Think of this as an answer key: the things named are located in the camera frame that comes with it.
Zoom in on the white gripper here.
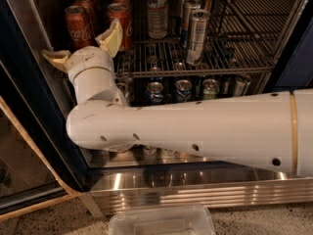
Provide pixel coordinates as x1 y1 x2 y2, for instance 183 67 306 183
41 19 123 82

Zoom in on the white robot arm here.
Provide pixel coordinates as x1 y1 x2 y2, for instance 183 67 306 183
42 21 313 177

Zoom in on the blue pepsi can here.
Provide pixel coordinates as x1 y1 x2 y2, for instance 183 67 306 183
146 81 163 105

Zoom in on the stainless steel fridge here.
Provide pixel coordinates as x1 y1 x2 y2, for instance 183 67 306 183
0 0 313 217

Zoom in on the blue patterned soda can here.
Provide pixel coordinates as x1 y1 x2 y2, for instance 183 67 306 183
174 79 192 103

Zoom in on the silver red bull can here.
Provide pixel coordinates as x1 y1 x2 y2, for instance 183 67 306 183
186 9 210 67
175 0 185 35
180 0 201 48

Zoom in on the front silver red bull can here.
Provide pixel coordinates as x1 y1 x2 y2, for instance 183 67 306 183
186 9 210 67

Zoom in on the open glass fridge door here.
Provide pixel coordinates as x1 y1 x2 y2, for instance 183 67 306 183
0 0 88 220

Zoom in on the white green can bottom shelf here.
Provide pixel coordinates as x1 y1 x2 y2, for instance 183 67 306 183
161 149 176 157

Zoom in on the silver slim can middle shelf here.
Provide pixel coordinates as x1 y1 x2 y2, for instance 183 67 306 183
232 73 251 97

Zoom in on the clear plastic water bottle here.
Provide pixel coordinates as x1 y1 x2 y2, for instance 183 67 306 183
147 0 168 39

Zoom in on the clear plastic bin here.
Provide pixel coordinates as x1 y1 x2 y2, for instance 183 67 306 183
109 205 216 235

